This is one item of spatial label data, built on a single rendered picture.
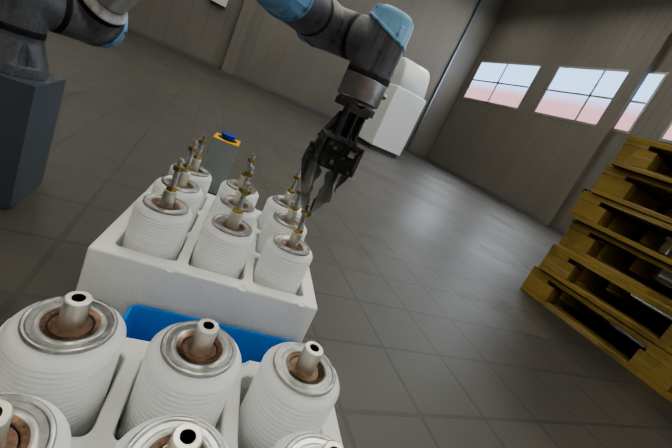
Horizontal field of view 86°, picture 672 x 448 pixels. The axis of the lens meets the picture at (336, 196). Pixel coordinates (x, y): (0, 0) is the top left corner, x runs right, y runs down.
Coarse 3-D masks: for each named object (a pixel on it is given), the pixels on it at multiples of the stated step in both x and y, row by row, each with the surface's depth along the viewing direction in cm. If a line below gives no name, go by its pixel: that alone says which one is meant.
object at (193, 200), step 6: (156, 180) 72; (156, 186) 70; (162, 186) 70; (156, 192) 70; (162, 192) 70; (180, 192) 70; (198, 192) 74; (180, 198) 70; (186, 198) 71; (192, 198) 72; (198, 198) 73; (192, 204) 72; (198, 204) 75; (192, 210) 74; (192, 222) 76
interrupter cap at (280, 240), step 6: (276, 234) 70; (282, 234) 72; (288, 234) 73; (276, 240) 68; (282, 240) 69; (300, 240) 73; (282, 246) 67; (288, 246) 69; (300, 246) 71; (306, 246) 71; (288, 252) 66; (294, 252) 66; (300, 252) 68; (306, 252) 69
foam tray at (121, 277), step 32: (256, 224) 90; (96, 256) 56; (128, 256) 57; (256, 256) 75; (96, 288) 58; (128, 288) 59; (160, 288) 60; (192, 288) 61; (224, 288) 62; (256, 288) 64; (224, 320) 64; (256, 320) 65; (288, 320) 66
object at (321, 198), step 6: (330, 174) 66; (336, 174) 65; (330, 180) 66; (336, 180) 64; (324, 186) 66; (330, 186) 65; (324, 192) 67; (330, 192) 64; (318, 198) 67; (324, 198) 66; (330, 198) 63; (312, 204) 67; (318, 204) 67; (312, 210) 68
